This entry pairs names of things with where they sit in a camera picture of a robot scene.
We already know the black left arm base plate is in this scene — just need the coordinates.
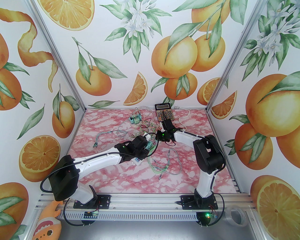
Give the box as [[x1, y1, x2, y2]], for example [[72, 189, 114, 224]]
[[73, 194, 111, 209]]

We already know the black controller with LED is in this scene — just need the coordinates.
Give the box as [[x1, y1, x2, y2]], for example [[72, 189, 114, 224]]
[[197, 211, 217, 226]]

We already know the aluminium frame post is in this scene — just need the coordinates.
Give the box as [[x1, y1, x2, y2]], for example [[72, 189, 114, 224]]
[[28, 0, 86, 113], [206, 0, 270, 113]]

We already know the beige desk calculator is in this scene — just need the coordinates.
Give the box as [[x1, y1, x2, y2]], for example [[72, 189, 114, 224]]
[[155, 103, 175, 122]]

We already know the green charging cable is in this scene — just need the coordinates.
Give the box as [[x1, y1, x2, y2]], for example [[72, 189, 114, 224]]
[[147, 148, 184, 180]]

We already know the white power strip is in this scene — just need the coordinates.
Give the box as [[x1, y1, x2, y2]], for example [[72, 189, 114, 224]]
[[131, 137, 157, 166]]

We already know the white power strip cord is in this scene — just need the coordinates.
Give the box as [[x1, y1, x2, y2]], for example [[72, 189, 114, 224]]
[[175, 106, 191, 131]]

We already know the orange plush fish toy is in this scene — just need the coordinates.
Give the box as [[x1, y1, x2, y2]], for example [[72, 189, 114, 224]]
[[32, 196, 63, 240]]

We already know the aluminium frame rail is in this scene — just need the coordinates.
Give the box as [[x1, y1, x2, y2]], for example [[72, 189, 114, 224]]
[[35, 191, 258, 222]]

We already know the clear tape roll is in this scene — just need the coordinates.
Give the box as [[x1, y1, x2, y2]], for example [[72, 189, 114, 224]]
[[225, 206, 247, 227]]

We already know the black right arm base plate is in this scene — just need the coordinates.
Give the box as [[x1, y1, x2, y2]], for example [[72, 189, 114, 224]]
[[181, 195, 219, 210]]

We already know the pale round socket cord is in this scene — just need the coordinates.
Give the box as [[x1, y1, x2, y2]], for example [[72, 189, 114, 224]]
[[135, 106, 155, 124]]

